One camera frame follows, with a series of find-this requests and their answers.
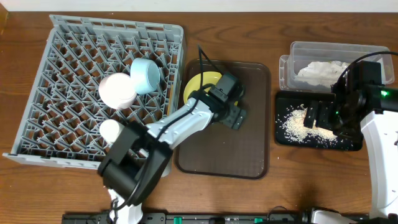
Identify dark brown serving tray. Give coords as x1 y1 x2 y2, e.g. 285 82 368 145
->
174 60 272 180

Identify yellow plate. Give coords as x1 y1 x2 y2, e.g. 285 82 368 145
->
183 72 222 103

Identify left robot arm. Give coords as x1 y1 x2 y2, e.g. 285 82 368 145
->
98 73 246 223

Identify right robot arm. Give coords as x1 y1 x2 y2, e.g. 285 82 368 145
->
303 60 397 223

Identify grey plastic dishwasher rack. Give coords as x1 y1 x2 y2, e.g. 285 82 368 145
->
5 15 186 170

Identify white napkin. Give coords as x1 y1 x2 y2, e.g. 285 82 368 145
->
295 61 349 87

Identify pink white bowl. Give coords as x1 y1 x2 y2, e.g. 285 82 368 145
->
98 73 137 110

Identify clear plastic bin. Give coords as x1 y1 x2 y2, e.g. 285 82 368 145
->
279 41 389 93

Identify light blue bowl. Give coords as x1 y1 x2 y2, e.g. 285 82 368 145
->
130 58 160 95

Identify small white green cup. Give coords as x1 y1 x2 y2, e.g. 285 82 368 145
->
99 119 124 144

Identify rice grains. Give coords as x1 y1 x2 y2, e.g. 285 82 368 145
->
275 104 361 151

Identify black waste tray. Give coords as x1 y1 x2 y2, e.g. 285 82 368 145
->
275 91 363 151

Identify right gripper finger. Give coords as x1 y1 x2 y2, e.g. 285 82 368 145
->
316 104 335 130
303 101 320 128

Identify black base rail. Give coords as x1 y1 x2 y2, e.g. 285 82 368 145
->
62 205 384 224

